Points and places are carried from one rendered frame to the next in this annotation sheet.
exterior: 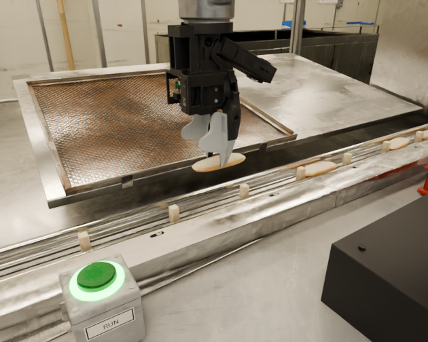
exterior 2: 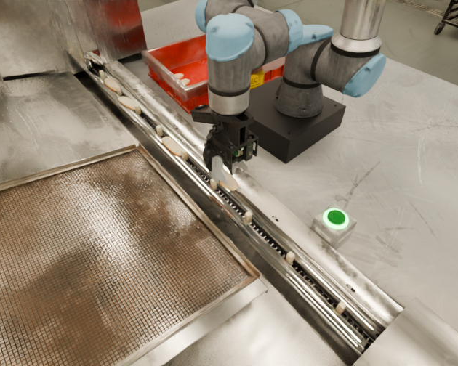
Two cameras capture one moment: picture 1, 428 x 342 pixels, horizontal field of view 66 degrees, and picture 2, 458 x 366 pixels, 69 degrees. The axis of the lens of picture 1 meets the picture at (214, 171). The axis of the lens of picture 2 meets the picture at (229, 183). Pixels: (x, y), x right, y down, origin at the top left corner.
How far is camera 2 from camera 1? 0.85 m
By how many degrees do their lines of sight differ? 76
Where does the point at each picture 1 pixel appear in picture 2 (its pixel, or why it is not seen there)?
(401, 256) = (288, 124)
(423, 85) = (54, 54)
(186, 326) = (315, 208)
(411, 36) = (14, 21)
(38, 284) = (332, 261)
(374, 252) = (290, 130)
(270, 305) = (294, 180)
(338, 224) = not seen: hidden behind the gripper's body
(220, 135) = not seen: hidden behind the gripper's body
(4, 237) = (277, 342)
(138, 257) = (297, 222)
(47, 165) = (222, 310)
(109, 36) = not seen: outside the picture
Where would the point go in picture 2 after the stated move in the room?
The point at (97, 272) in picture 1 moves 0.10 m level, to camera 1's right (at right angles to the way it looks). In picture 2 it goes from (336, 216) to (322, 183)
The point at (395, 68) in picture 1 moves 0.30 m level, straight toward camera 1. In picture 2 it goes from (19, 53) to (97, 70)
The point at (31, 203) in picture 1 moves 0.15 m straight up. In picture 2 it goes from (225, 353) to (224, 324)
